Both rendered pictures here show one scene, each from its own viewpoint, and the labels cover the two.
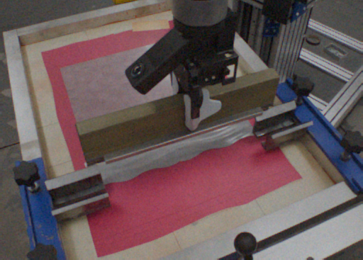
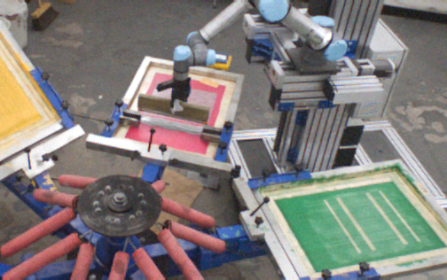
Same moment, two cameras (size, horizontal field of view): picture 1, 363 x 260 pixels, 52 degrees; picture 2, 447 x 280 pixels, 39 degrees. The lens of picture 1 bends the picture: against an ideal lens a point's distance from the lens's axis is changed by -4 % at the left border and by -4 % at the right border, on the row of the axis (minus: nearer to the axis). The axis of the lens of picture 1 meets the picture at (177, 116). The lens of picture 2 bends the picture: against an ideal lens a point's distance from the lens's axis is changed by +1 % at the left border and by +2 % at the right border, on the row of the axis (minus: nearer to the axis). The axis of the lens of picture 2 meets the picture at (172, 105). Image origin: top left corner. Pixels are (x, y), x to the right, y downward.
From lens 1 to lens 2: 2.42 m
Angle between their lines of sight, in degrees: 26
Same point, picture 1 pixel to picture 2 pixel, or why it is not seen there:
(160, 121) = (163, 105)
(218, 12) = (180, 77)
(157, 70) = (162, 86)
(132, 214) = (143, 134)
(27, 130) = (129, 95)
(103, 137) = (145, 101)
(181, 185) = (164, 135)
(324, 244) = (182, 158)
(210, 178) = (176, 138)
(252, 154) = (196, 140)
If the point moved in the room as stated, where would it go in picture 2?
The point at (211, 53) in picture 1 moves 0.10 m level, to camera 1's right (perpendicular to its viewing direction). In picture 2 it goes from (182, 89) to (199, 97)
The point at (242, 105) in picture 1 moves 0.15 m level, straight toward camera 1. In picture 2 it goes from (193, 114) to (169, 126)
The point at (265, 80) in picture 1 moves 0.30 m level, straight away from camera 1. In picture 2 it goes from (202, 109) to (248, 90)
